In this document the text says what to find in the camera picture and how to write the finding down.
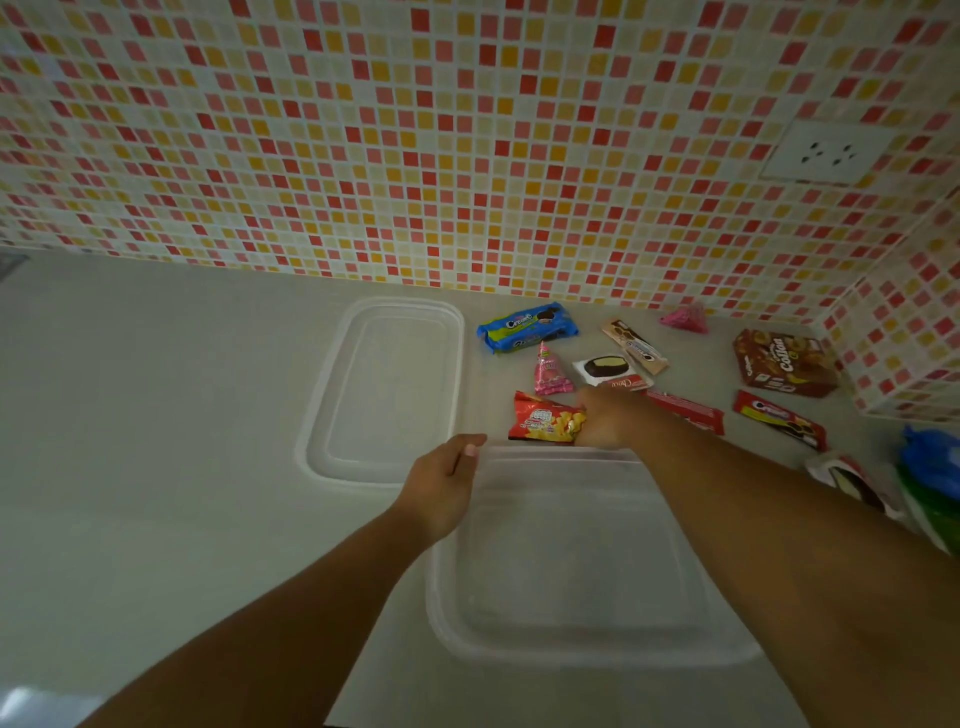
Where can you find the person's right hand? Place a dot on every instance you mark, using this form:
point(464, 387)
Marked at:
point(619, 416)

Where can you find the person's left hand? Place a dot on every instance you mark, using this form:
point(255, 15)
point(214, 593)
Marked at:
point(433, 491)

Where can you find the person's right fingers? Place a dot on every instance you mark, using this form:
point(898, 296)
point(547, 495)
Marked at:
point(586, 427)

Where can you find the person's left thumb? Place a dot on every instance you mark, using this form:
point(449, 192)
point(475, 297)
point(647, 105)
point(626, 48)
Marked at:
point(466, 448)

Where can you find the red yellow chips packet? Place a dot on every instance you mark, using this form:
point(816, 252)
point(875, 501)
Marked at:
point(541, 421)

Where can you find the clear plastic container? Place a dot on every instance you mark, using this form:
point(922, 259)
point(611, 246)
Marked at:
point(577, 570)

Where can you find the person's left forearm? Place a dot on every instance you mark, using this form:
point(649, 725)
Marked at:
point(285, 637)

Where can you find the person's right forearm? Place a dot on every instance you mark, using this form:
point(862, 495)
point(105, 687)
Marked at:
point(810, 570)

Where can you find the white chocolate cake packet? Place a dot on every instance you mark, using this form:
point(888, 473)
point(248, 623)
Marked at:
point(606, 367)

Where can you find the pink cone candy packet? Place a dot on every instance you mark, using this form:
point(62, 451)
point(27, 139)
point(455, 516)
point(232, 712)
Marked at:
point(550, 373)

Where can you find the beige brown wafer packet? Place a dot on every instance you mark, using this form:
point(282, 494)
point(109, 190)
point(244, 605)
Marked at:
point(636, 346)

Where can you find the clear plastic container lid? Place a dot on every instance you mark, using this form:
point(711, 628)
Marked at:
point(386, 390)

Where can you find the plain red snack packet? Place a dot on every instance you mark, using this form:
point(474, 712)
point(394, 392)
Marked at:
point(694, 412)

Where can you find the blue cookie packet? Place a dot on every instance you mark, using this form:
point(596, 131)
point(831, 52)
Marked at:
point(525, 327)

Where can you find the small pink candy packet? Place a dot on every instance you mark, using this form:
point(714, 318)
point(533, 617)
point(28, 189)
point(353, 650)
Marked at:
point(687, 319)

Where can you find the red cookie stick packet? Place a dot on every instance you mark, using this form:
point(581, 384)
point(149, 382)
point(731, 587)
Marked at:
point(780, 418)

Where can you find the brown biscuit box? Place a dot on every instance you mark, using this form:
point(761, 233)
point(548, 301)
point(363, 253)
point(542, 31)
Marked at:
point(784, 364)

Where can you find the white dark snack packet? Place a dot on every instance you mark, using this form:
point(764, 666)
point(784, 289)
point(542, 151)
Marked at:
point(851, 480)

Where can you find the blue plastic bag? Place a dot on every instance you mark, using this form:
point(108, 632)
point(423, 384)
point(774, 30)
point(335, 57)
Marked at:
point(934, 461)

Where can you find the green plastic bag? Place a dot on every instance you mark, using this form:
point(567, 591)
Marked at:
point(934, 517)

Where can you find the white wall socket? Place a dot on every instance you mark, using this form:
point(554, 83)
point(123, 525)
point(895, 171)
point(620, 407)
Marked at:
point(829, 154)

